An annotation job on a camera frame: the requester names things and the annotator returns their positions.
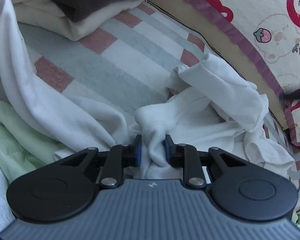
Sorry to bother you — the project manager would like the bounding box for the white garment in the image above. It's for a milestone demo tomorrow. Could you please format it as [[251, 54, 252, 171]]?
[[0, 0, 294, 179]]

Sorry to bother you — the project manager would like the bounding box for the cartoon print quilt purple trim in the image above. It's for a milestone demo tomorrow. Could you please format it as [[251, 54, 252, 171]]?
[[154, 0, 300, 147]]

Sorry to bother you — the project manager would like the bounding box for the striped pink grey white blanket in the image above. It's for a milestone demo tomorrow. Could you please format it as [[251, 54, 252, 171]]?
[[0, 0, 300, 215]]

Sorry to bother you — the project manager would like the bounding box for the light green garment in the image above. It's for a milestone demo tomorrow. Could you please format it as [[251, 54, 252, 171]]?
[[0, 100, 65, 182]]

